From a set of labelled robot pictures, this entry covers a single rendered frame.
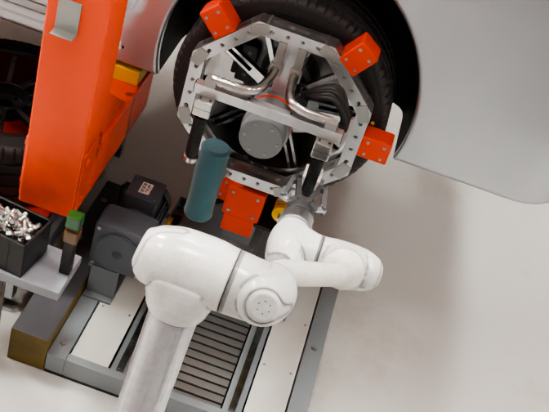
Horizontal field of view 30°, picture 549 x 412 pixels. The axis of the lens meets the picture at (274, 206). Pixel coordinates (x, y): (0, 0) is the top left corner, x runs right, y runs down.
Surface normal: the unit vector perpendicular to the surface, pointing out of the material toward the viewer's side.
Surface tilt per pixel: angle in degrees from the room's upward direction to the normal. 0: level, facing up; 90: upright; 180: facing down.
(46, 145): 90
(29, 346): 90
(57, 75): 90
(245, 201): 90
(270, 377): 0
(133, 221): 0
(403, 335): 0
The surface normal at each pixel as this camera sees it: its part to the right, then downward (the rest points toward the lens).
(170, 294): -0.23, 0.41
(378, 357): 0.26, -0.76
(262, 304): 0.07, 0.20
